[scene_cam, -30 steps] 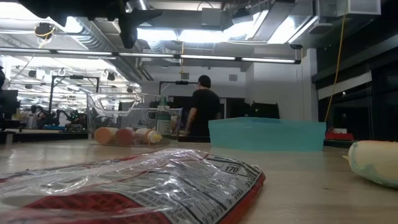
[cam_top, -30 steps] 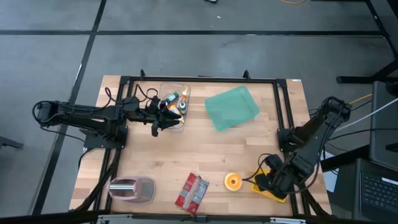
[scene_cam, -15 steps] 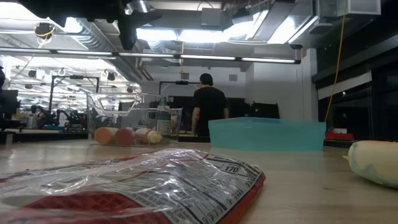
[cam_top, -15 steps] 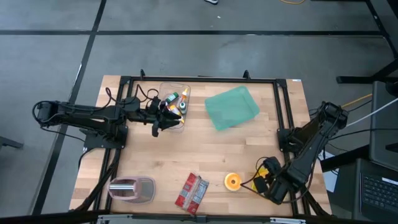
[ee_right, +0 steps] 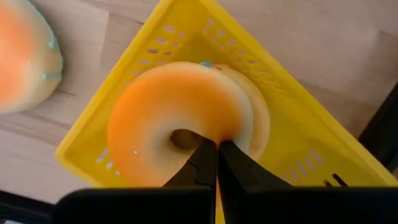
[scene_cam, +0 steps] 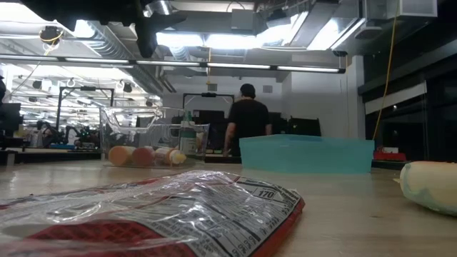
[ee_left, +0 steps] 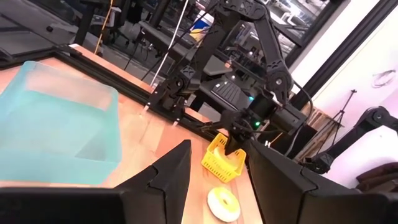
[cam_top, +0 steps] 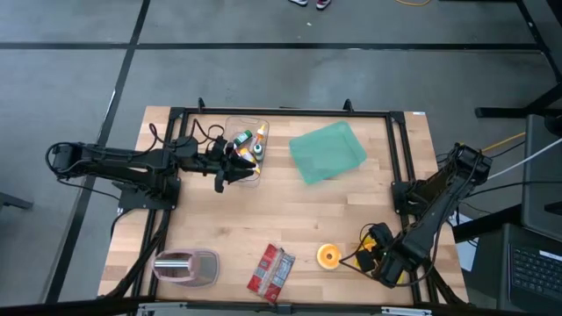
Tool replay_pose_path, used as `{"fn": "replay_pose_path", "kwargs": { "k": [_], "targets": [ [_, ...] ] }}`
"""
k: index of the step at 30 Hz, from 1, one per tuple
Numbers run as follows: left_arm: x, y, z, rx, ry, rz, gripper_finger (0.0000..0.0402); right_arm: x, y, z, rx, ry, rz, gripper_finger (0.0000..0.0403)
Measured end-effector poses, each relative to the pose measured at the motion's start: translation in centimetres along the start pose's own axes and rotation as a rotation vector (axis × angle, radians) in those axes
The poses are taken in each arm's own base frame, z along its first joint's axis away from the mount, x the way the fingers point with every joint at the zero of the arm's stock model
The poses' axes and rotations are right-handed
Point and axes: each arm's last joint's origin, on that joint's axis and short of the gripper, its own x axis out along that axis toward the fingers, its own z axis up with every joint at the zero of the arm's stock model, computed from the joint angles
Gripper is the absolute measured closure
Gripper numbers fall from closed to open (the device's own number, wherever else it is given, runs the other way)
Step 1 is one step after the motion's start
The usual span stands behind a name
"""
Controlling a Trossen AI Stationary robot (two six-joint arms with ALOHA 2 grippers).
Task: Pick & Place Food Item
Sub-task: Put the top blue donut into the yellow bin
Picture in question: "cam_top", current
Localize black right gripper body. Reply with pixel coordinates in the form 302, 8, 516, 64
372, 239, 422, 290

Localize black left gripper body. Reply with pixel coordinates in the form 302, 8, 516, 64
173, 134, 232, 176

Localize orange toy donut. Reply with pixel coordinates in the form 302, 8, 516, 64
315, 243, 343, 271

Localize clear plastic container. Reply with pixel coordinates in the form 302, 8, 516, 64
222, 115, 270, 189

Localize red snack packet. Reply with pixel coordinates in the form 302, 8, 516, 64
246, 243, 297, 304

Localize green cloth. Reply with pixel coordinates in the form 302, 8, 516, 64
288, 119, 368, 185

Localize black side table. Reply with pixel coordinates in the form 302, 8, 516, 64
451, 204, 562, 316

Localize black laptop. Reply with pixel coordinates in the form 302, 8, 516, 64
507, 243, 562, 313

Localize black stand leg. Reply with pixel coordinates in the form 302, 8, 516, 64
475, 0, 562, 119

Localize white sneakers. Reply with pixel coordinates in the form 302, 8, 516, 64
287, 0, 333, 11

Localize black chair leg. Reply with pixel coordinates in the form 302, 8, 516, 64
0, 190, 34, 212

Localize black table frame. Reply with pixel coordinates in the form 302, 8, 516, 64
104, 97, 466, 308

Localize yellow floor cable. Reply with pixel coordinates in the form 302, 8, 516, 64
458, 131, 527, 153

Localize white cable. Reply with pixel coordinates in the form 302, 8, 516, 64
485, 137, 562, 181

